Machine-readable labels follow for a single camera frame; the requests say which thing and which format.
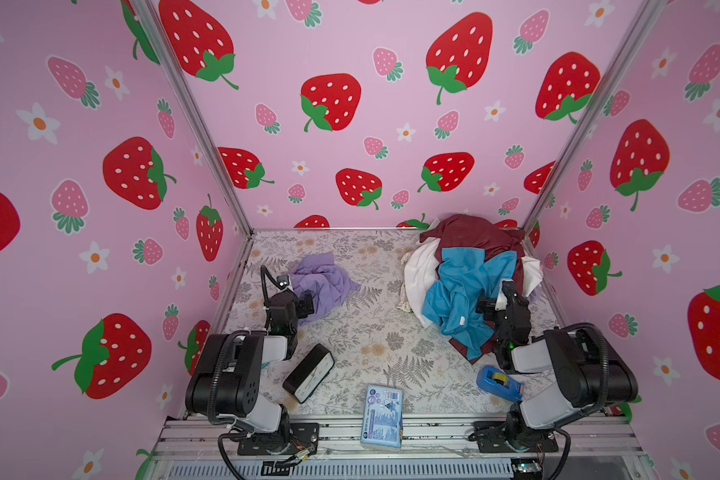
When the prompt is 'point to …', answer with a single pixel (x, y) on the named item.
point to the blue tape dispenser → (500, 384)
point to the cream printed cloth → (404, 304)
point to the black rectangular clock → (308, 375)
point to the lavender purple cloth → (326, 282)
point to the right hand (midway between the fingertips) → (501, 291)
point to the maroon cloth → (463, 231)
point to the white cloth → (420, 271)
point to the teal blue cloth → (452, 302)
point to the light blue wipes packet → (382, 416)
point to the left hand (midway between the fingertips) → (291, 293)
